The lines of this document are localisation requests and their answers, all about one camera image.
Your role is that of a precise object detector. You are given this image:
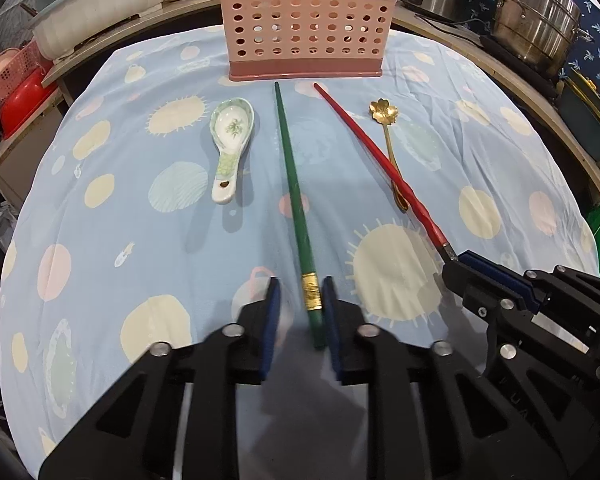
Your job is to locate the red chopstick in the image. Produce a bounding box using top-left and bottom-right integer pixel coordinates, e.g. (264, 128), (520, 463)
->
(313, 82), (456, 263)

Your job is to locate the red plastic basin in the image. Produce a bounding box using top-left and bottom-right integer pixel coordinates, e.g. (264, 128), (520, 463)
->
(0, 67), (63, 142)

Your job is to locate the pink perforated utensil holder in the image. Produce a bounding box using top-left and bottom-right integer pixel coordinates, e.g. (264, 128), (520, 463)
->
(214, 0), (397, 82)

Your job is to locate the white green ceramic spoon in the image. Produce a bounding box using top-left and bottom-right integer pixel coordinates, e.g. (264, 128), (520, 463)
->
(209, 97), (256, 206)

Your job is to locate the black induction cooker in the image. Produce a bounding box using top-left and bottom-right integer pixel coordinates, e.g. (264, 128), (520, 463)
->
(480, 34), (566, 101)

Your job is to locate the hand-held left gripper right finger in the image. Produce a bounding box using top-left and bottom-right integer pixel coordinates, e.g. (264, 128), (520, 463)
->
(321, 276), (568, 480)

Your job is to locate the gold flower spoon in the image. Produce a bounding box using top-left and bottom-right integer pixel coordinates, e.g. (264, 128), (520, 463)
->
(369, 98), (411, 212)

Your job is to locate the white dish drainer teal lid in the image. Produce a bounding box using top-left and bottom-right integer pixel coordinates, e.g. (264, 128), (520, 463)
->
(30, 0), (170, 60)

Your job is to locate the green chopstick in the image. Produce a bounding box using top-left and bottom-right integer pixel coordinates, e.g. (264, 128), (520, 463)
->
(273, 81), (327, 350)

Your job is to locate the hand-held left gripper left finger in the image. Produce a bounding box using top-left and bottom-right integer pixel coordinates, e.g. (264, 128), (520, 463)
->
(37, 276), (282, 480)

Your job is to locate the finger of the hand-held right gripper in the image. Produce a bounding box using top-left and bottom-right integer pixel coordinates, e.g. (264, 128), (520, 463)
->
(459, 250), (600, 329)
(441, 259), (600, 469)

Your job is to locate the steel steamer pot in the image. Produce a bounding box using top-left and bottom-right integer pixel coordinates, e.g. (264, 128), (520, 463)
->
(489, 0), (595, 80)

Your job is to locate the pink plastic basket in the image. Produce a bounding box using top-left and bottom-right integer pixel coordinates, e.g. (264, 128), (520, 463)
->
(0, 46), (43, 111)

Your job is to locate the dark green container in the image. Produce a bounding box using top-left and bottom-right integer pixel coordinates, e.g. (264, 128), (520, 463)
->
(555, 67), (600, 163)

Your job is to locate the grey plastic bag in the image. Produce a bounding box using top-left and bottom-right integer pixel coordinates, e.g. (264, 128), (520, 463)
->
(0, 200), (21, 246)

